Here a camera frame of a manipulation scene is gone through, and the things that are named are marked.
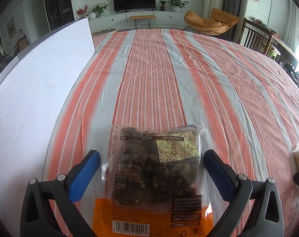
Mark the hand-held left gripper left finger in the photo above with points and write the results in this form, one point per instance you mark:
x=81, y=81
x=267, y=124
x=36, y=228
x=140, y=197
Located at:
x=85, y=175

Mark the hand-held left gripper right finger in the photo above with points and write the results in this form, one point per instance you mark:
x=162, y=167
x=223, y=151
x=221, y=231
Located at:
x=218, y=175

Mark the nut packet with orange bottom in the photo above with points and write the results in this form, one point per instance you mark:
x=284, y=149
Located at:
x=151, y=172

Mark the white cardboard box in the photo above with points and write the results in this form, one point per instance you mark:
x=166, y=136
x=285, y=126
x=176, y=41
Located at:
x=28, y=103

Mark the orange striped tablecloth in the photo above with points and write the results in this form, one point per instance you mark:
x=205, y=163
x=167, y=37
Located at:
x=189, y=79

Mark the row of bottles and jars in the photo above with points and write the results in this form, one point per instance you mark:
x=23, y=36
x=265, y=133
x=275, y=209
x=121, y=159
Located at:
x=295, y=74

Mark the green plastic stool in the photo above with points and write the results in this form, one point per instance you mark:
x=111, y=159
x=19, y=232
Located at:
x=273, y=51

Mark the wooden side desk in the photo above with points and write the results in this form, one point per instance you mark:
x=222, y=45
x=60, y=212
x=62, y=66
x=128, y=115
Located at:
x=285, y=45

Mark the wooden slatted crib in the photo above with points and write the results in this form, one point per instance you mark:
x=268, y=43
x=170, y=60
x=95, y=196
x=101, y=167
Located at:
x=253, y=34

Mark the orange lounge chair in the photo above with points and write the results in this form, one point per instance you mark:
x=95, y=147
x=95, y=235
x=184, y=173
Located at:
x=208, y=22

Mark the white sheer curtain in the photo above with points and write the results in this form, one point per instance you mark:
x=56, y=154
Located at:
x=295, y=24

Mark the white television cabinet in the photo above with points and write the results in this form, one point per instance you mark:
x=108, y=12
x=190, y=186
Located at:
x=109, y=21

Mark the white round vase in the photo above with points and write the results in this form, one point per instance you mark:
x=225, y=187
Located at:
x=92, y=15

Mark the white door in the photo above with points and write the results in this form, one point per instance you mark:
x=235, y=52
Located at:
x=38, y=19

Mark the red flowers in vase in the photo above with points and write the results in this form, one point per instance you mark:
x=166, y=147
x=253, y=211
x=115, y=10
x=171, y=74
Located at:
x=81, y=11

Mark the bushy potted green plant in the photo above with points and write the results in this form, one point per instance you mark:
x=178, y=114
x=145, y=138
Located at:
x=100, y=8

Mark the wooden stool with metal legs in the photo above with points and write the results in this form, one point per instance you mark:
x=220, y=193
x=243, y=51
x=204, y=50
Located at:
x=142, y=17

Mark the dark glass display cabinet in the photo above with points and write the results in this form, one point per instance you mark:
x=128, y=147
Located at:
x=58, y=5

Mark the grey curtain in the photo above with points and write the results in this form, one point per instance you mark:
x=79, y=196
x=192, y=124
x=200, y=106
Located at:
x=235, y=0

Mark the large potted green plant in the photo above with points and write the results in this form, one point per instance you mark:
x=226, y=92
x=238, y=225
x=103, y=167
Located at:
x=176, y=1

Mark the small potted green plant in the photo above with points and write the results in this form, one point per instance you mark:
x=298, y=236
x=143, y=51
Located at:
x=162, y=3

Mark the black television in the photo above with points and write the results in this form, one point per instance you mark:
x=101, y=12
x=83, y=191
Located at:
x=134, y=0

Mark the framed wall picture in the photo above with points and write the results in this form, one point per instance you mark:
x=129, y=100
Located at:
x=11, y=24

